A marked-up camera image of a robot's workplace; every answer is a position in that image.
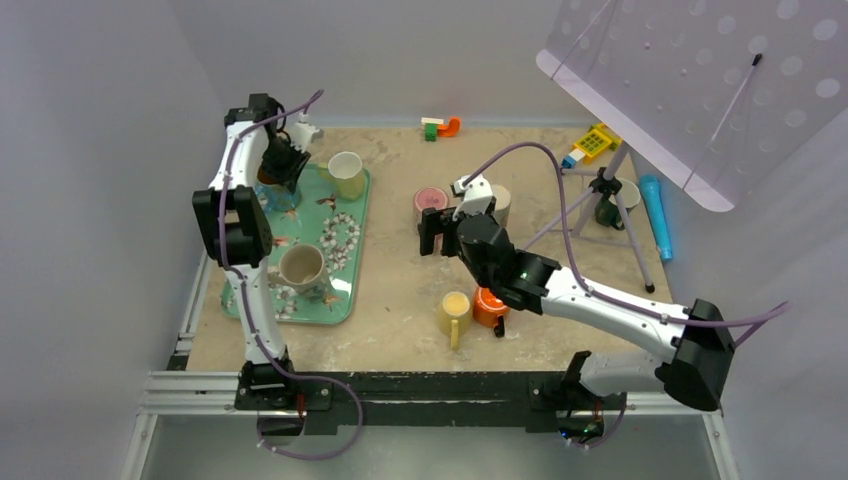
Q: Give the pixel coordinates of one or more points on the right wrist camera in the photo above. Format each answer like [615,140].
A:
[475,196]

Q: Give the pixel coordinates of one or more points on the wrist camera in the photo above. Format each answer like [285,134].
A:
[303,133]
[475,196]

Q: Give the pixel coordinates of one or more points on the yellow mug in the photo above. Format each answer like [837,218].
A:
[454,317]

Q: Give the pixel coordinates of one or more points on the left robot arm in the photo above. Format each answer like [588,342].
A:
[237,235]

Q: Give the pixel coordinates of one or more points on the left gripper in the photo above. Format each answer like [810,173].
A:
[288,176]

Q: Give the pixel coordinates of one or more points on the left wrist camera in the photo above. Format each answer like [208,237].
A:
[303,133]

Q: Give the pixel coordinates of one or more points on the green floral tray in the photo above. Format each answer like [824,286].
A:
[337,228]

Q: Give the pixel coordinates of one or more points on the tan floral mug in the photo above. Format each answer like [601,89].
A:
[303,268]

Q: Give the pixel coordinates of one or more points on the orange mug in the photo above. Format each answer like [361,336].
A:
[489,311]

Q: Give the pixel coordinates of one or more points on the perforated white panel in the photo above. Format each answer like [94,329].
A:
[715,95]

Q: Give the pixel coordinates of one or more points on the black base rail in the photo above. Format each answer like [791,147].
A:
[537,401]

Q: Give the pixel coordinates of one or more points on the blue mug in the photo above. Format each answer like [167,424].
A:
[274,197]

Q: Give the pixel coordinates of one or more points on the blue cylinder toy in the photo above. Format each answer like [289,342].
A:
[651,192]

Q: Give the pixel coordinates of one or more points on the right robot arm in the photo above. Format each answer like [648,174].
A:
[688,350]

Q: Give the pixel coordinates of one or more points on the orange green block toy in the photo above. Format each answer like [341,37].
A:
[434,128]

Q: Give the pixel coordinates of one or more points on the tripod stand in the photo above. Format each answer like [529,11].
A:
[573,218]

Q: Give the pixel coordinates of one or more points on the beige floral mug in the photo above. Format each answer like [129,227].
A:
[503,201]

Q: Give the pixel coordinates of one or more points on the light green mug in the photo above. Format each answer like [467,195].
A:
[346,172]

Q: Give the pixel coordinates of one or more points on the pink mug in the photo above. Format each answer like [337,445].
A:
[429,197]

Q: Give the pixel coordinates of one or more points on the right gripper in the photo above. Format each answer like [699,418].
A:
[432,224]

